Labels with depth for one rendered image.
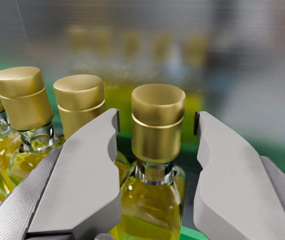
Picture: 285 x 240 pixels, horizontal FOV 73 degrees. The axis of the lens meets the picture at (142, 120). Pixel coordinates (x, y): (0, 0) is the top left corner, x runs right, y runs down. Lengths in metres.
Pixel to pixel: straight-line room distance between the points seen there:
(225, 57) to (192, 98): 0.06
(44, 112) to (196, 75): 0.16
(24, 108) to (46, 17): 0.16
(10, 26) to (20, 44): 0.03
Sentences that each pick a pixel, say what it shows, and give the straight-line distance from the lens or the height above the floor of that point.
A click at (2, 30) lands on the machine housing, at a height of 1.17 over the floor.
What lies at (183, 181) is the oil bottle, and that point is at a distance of 0.17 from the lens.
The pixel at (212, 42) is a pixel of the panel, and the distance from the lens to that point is 0.23.
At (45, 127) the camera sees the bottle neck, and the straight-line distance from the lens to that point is 0.19.
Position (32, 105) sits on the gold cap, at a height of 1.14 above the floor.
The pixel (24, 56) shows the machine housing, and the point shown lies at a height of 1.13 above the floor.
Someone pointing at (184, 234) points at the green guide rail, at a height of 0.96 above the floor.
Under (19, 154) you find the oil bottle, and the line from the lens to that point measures 0.21.
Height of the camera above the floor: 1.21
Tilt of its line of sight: 32 degrees down
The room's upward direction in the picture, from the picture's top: straight up
